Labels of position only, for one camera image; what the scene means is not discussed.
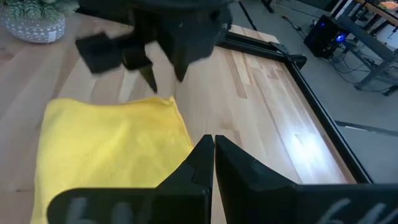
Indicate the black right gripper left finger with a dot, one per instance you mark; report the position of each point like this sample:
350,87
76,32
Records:
174,205

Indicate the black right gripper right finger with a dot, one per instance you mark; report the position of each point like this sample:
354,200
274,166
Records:
264,199

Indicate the blue-lit black device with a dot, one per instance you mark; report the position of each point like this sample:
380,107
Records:
325,35

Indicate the yellow microfiber towel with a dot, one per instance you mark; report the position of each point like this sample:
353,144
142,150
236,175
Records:
109,140

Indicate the green artificial plant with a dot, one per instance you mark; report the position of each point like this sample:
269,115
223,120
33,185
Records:
31,18

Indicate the black metal rig frame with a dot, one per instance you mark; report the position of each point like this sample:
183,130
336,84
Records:
320,109

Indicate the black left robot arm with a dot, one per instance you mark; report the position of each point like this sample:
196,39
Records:
155,4

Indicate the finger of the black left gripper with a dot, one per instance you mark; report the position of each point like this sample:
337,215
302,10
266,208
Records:
181,70
149,77

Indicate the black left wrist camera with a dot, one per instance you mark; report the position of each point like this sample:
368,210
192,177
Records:
99,53

